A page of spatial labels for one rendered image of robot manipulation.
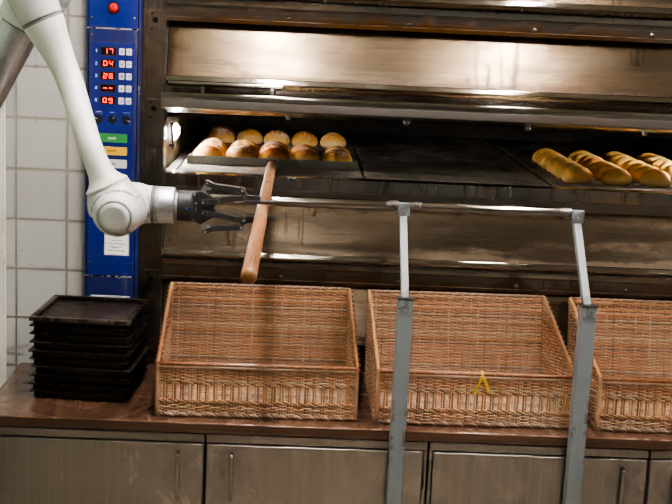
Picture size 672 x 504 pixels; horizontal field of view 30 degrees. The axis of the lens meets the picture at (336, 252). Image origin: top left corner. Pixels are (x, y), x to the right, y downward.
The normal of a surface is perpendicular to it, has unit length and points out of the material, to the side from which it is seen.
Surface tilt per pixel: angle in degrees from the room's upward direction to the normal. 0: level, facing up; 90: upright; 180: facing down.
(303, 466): 90
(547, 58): 70
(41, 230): 90
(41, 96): 90
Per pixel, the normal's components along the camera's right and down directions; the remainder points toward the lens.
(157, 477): 0.02, 0.18
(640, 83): 0.04, -0.16
